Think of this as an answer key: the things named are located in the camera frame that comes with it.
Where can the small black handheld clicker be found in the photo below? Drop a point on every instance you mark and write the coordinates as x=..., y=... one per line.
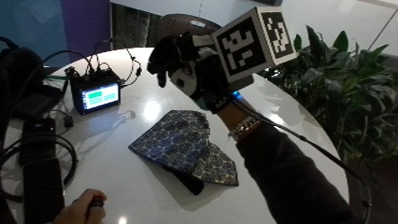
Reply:
x=95, y=203

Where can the brown perforated chair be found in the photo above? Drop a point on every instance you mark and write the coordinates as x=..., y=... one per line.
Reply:
x=183, y=26

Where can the white marker cube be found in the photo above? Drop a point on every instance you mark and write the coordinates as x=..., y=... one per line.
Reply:
x=243, y=46

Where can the black box with lit screen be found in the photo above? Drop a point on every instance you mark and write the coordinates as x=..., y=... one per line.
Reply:
x=97, y=95

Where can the blue patterned cloth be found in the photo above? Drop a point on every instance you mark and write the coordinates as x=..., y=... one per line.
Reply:
x=183, y=143

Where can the small black plug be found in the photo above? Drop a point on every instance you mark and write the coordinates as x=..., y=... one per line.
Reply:
x=68, y=122

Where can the black bag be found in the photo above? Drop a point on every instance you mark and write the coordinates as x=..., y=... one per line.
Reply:
x=23, y=81

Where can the green leafy plant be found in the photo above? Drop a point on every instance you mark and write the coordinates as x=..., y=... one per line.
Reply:
x=352, y=93

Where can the white round palm camera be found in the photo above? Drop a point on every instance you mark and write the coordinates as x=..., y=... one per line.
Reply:
x=184, y=81

